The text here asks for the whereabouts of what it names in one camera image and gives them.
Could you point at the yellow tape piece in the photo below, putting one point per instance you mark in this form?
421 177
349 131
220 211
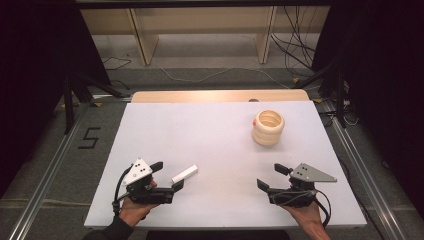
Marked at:
97 104
317 100
296 80

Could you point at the person's right hand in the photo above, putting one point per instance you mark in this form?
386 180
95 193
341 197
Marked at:
308 215

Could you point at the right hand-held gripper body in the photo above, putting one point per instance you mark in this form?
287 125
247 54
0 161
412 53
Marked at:
310 175

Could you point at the light wooden desk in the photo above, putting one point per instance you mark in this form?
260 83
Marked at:
146 36

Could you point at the black metal stand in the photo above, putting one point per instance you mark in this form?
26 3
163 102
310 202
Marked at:
68 106
340 96

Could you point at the white table board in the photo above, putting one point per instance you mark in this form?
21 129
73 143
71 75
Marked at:
216 140

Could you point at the cream ribbed cup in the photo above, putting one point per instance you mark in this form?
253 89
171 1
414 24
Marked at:
266 136

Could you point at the person's dark clothing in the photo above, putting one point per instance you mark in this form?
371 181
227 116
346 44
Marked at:
216 235

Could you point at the black overhead bar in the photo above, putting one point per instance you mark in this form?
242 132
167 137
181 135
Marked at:
200 3

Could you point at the white rectangular stick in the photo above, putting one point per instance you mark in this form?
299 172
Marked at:
185 173

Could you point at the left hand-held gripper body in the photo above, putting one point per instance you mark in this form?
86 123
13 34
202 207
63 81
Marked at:
138 173

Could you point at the person's left hand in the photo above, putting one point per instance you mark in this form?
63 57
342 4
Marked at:
133 211

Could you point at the wooden table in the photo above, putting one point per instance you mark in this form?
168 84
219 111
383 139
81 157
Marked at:
200 96

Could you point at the black curtain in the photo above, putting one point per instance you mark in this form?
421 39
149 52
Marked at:
386 83
33 66

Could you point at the aluminium floor rail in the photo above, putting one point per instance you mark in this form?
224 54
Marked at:
46 176
366 173

